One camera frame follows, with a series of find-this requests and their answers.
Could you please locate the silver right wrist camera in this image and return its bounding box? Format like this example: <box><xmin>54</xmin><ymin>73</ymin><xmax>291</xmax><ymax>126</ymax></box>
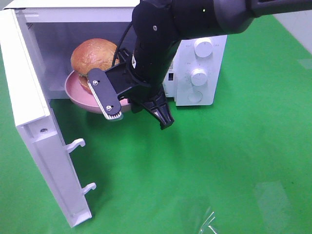
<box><xmin>87</xmin><ymin>81</ymin><xmax>123</xmax><ymax>121</ymax></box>

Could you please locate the upper white microwave knob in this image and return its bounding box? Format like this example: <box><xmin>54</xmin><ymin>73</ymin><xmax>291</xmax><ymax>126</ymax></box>
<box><xmin>194</xmin><ymin>38</ymin><xmax>214</xmax><ymax>58</ymax></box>

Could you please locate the pink round plate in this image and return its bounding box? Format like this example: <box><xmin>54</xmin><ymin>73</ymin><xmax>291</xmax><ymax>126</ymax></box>
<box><xmin>64</xmin><ymin>70</ymin><xmax>132</xmax><ymax>115</ymax></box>

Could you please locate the white microwave knob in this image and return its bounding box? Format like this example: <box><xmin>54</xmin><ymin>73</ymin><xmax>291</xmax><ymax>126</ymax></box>
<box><xmin>194</xmin><ymin>38</ymin><xmax>214</xmax><ymax>58</ymax></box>
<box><xmin>191</xmin><ymin>68</ymin><xmax>208</xmax><ymax>86</ymax></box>

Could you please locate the white microwave door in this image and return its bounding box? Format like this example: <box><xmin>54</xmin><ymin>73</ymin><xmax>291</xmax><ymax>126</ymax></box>
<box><xmin>0</xmin><ymin>8</ymin><xmax>96</xmax><ymax>227</ymax></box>

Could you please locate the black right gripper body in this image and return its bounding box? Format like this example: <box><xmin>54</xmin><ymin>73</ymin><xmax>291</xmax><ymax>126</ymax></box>
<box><xmin>116</xmin><ymin>58</ymin><xmax>166</xmax><ymax>105</ymax></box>

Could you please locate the round white door release button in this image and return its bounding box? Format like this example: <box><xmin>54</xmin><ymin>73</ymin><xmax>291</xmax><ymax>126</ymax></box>
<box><xmin>188</xmin><ymin>91</ymin><xmax>202</xmax><ymax>103</ymax></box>

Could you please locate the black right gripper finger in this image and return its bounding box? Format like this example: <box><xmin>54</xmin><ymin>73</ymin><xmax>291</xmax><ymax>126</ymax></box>
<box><xmin>142</xmin><ymin>86</ymin><xmax>175</xmax><ymax>130</ymax></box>
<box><xmin>116</xmin><ymin>48</ymin><xmax>139</xmax><ymax>114</ymax></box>

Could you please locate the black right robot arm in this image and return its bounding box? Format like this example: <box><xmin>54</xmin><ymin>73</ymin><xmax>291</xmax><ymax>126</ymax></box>
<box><xmin>126</xmin><ymin>0</ymin><xmax>312</xmax><ymax>129</ymax></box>

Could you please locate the burger with lettuce and cheese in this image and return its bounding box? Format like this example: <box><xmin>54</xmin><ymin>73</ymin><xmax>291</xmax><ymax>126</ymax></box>
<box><xmin>70</xmin><ymin>38</ymin><xmax>119</xmax><ymax>94</ymax></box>

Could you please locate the white microwave oven body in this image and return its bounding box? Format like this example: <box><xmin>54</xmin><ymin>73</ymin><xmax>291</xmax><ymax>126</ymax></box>
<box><xmin>3</xmin><ymin>0</ymin><xmax>227</xmax><ymax>106</ymax></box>

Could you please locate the lower white microwave knob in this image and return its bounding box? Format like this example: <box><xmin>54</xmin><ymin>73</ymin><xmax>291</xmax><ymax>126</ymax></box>
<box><xmin>191</xmin><ymin>68</ymin><xmax>208</xmax><ymax>86</ymax></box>

